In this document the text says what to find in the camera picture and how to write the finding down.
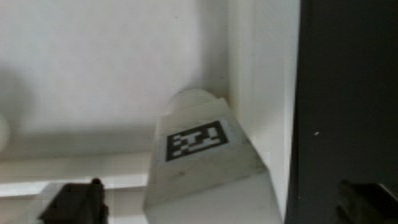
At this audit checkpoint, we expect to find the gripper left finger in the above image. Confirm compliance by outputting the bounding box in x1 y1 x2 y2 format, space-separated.
40 178 109 224

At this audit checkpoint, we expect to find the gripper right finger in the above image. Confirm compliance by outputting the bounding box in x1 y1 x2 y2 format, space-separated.
335 181 398 224

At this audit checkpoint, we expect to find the white leg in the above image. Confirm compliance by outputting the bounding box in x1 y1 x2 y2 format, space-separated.
143 89 283 224

